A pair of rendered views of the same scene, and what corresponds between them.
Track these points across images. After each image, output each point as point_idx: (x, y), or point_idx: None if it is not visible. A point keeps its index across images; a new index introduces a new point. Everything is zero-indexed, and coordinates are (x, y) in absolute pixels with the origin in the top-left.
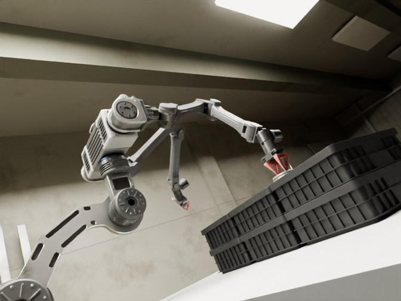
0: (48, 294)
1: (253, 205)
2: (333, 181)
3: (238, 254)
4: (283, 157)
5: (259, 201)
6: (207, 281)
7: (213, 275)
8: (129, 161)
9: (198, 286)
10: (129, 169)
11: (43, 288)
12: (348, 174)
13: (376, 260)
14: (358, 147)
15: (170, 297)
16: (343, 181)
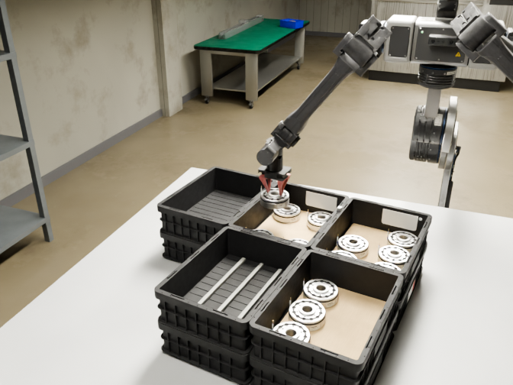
0: (410, 145)
1: (305, 194)
2: (225, 189)
3: None
4: (265, 179)
5: (296, 192)
6: (429, 262)
7: (475, 297)
8: None
9: (429, 253)
10: (424, 86)
11: (411, 140)
12: (215, 187)
13: None
14: (198, 185)
15: (488, 258)
16: (221, 190)
